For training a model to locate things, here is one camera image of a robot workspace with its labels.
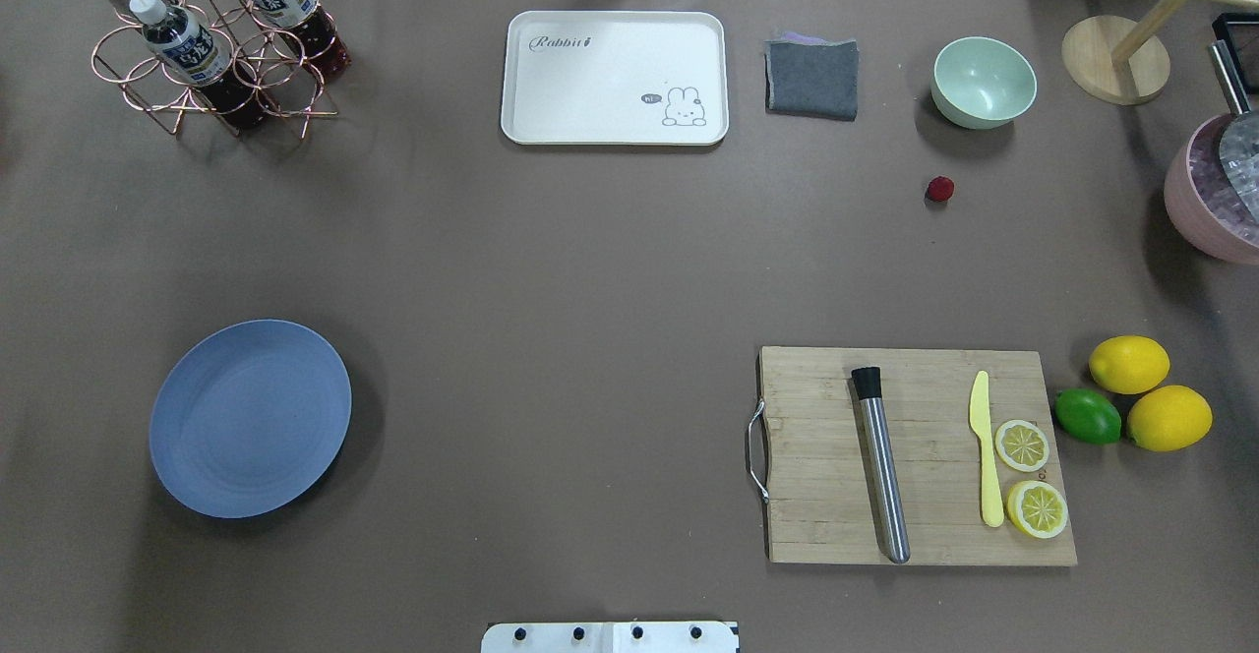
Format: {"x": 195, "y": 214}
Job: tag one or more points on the red strawberry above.
{"x": 940, "y": 189}

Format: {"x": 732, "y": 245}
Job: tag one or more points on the blue round plate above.
{"x": 250, "y": 418}

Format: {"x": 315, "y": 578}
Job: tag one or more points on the white rabbit tray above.
{"x": 615, "y": 78}

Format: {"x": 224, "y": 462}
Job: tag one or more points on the steel muddler black tip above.
{"x": 890, "y": 521}

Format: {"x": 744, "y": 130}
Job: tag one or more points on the wooden cutting board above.
{"x": 821, "y": 508}

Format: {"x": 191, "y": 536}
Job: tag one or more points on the grey folded cloth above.
{"x": 812, "y": 76}

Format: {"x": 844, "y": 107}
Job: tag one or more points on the mint green bowl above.
{"x": 981, "y": 83}

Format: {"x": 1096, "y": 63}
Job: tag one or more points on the upper lemon half slice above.
{"x": 1022, "y": 446}

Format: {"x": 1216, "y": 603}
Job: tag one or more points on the lemon half slice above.
{"x": 1022, "y": 446}
{"x": 1037, "y": 508}

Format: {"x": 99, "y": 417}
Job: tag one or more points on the yellow plastic knife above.
{"x": 991, "y": 508}

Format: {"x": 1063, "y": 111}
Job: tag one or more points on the lower lemon half slice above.
{"x": 1037, "y": 508}

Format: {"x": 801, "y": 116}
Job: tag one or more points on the green lime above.
{"x": 1088, "y": 416}

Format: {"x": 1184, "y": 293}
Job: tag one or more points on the back right drink bottle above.
{"x": 311, "y": 34}

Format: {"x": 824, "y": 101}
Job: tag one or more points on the upper whole lemon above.
{"x": 1129, "y": 364}

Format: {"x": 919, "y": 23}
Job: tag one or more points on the whole lemon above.
{"x": 1169, "y": 418}
{"x": 1129, "y": 364}

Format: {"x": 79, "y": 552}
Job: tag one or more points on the front drink bottle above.
{"x": 191, "y": 52}

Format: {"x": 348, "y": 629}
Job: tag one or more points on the wooden cup stand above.
{"x": 1121, "y": 61}

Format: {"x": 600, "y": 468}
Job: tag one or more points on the lower whole lemon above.
{"x": 1169, "y": 418}

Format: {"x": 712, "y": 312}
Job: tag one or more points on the pink ice bowl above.
{"x": 1201, "y": 203}

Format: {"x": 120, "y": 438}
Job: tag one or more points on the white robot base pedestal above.
{"x": 626, "y": 636}

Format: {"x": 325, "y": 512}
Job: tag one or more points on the copper wire bottle rack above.
{"x": 290, "y": 88}

